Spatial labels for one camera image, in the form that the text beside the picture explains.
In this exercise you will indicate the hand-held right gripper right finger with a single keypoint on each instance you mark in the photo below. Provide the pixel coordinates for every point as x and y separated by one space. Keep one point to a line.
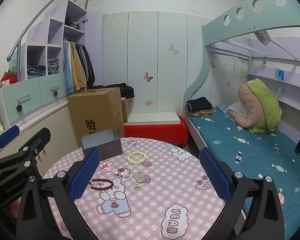
215 177

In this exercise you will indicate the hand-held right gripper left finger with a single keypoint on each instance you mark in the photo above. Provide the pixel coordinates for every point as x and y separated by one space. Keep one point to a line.
83 177

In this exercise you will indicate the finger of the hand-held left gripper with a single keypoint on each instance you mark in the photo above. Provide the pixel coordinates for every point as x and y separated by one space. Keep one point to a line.
7 133
37 140

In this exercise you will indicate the grey box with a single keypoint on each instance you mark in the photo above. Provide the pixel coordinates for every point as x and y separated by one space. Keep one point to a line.
106 147

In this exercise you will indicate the pearl earrings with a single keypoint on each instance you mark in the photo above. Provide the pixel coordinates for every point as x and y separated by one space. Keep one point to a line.
137 186

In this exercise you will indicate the pale green jade pendant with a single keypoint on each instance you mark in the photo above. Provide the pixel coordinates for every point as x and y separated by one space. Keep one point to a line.
139 176

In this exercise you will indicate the beige lower cabinet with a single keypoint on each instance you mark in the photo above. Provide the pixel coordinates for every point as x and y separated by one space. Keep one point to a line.
57 130

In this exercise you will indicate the pine cone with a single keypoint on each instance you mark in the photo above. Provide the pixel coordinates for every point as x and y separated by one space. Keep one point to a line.
56 93
19 107

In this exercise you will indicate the blue candy print bedsheet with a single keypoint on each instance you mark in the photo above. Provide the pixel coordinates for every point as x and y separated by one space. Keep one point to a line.
252 150

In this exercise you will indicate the teal drawer cabinet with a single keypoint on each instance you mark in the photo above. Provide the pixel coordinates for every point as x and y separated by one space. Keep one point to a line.
40 92

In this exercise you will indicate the red strawberry plush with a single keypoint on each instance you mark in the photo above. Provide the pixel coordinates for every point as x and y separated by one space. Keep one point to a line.
10 78

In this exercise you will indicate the large cardboard box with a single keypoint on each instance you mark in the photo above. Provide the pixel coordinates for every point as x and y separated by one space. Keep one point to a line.
95 110

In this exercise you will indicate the tan folded garment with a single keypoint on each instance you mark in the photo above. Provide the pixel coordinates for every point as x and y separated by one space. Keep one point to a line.
200 113

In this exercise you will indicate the folded blue jeans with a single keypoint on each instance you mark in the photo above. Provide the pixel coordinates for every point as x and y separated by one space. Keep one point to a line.
36 71

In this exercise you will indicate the pink checkered tablecloth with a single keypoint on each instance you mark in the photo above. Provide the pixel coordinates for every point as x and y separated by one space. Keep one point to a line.
150 205

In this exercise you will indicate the white pillow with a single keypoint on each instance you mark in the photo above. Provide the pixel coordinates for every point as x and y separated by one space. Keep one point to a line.
236 108

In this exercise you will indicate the red storage ottoman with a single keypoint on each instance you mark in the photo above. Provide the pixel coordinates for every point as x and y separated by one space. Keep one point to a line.
155 132

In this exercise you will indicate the folded grey clothes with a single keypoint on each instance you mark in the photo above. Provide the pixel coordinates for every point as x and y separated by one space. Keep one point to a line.
52 66

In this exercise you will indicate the dark folded clothes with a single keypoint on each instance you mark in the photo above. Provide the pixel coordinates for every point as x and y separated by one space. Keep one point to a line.
198 103

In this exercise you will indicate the small cardboard box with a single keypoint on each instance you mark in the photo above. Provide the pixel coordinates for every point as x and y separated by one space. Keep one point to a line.
125 110

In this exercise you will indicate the row of hanging clothes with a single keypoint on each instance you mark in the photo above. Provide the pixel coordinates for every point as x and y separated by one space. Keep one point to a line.
76 65

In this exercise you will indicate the white board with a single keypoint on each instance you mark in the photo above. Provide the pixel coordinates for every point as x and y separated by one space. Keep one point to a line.
152 118

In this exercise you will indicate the pink and green quilt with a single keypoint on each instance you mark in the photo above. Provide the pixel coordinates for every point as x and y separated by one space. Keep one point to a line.
262 105

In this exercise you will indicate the black clothes pile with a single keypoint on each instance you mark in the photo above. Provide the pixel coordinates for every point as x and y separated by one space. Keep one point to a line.
126 91

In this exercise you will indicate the faint pink butterfly sticker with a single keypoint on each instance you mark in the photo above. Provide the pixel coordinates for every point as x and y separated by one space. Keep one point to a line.
148 102

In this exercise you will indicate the purple stepped shelf unit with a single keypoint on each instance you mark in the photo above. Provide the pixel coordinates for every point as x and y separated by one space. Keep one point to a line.
56 30

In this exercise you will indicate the dark clothes bundle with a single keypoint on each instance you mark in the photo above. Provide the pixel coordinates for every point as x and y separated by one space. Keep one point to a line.
72 23

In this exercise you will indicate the grey metal handrail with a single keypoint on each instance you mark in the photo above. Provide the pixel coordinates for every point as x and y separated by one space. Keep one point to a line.
40 15

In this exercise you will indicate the white wardrobe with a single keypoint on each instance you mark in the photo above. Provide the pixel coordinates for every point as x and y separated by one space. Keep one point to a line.
140 55

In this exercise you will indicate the cream butterfly sticker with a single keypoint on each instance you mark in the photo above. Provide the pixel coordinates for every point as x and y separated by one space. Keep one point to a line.
173 48

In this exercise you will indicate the grey hanging cloth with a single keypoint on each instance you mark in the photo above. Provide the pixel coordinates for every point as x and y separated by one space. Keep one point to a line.
263 38

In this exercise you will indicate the grey metal support rod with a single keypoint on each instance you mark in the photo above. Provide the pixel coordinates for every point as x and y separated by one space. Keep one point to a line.
282 46

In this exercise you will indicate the teal bunk bed frame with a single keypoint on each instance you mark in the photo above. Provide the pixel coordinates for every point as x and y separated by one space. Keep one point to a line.
215 22

